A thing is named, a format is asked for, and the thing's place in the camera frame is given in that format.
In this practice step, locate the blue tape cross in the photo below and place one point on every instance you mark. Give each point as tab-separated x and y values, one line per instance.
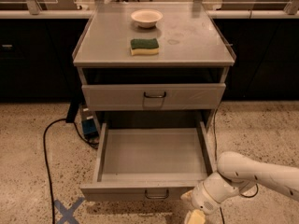
68	213

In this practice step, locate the grey drawer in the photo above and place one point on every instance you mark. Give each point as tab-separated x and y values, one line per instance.
153	96
149	164

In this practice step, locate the grey drawer cabinet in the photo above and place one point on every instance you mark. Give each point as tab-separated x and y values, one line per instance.
191	51

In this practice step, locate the green yellow sponge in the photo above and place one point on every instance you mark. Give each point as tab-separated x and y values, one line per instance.
144	46

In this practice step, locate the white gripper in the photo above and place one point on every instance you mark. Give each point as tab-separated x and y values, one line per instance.
204	200

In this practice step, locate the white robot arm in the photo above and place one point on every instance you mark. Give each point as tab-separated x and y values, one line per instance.
282	179

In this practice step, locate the blue power box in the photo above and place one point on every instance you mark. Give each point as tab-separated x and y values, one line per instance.
87	123

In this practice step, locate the grey top drawer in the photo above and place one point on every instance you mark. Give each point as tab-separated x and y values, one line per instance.
153	96

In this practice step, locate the white bowl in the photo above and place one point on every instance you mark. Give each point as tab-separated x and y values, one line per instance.
146	18

